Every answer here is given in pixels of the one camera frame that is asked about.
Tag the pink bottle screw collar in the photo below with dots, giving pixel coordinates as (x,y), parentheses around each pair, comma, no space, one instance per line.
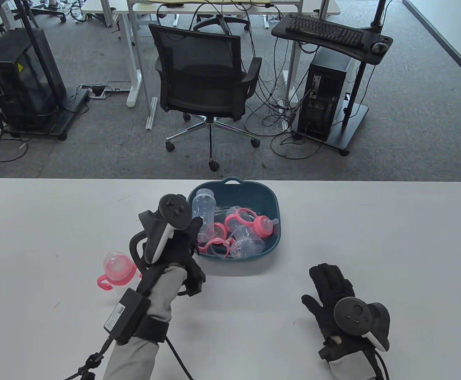
(261,225)
(216,228)

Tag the black glass computer case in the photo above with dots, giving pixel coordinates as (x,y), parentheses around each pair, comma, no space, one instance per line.
(16,79)

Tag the black chair base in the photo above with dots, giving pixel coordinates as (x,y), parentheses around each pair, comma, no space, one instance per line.
(52,12)

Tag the clear dome bottle cap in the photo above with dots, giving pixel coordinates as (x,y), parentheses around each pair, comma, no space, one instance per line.
(234,210)
(219,213)

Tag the black forearm battery box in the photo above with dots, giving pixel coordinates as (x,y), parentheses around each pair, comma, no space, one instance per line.
(125,312)

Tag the person's left hand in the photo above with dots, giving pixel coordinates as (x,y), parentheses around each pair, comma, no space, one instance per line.
(183,245)

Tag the white standing desk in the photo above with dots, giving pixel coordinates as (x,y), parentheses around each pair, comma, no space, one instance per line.
(96,7)

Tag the black rolling cart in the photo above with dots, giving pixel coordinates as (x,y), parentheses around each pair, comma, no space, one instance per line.
(74,105)

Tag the silver aluminium profile bar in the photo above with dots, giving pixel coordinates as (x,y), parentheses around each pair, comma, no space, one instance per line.
(152,114)

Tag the black mesh office chair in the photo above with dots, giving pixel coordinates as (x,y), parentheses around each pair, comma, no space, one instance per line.
(199,59)

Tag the black computer mouse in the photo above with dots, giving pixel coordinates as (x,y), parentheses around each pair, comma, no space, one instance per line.
(379,47)

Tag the person's right hand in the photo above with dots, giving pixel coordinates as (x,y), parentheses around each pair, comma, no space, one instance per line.
(329,285)

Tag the black rolling workstation stand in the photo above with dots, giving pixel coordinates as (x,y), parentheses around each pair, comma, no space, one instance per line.
(280,29)

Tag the black keyboard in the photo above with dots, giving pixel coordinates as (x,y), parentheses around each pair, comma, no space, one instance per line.
(321,29)

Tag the teal plastic basin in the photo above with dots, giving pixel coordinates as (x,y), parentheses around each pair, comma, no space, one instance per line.
(262,198)

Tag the clear plastic baby bottle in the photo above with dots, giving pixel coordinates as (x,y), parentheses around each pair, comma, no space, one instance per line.
(117,267)
(248,245)
(202,206)

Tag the black computer tower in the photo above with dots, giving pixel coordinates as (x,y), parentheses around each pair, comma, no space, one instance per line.
(321,99)

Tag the black white handheld controller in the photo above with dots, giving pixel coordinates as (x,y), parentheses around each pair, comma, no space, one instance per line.
(351,314)
(173,209)

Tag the black swivel chair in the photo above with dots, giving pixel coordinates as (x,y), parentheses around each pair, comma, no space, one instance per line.
(214,21)

